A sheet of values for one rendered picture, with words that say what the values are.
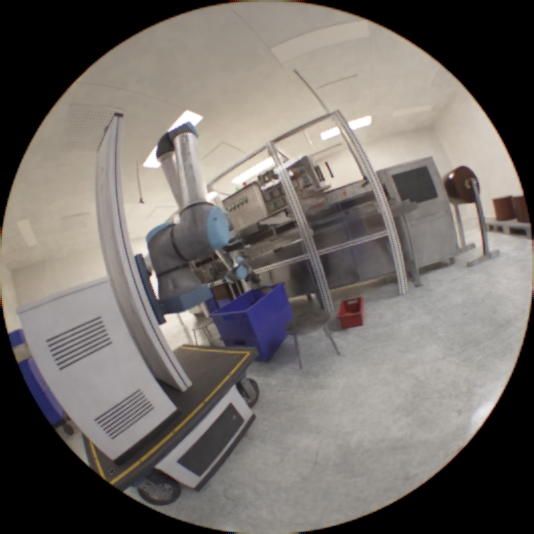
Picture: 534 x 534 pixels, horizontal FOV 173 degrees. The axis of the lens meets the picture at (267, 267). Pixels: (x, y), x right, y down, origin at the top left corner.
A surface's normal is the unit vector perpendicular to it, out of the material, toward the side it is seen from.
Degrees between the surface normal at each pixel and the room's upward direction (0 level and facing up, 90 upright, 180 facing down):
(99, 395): 90
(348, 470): 0
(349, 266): 90
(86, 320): 90
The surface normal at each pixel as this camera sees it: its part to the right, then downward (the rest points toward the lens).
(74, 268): 0.83, -0.25
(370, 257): -0.45, 0.24
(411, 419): -0.33, -0.94
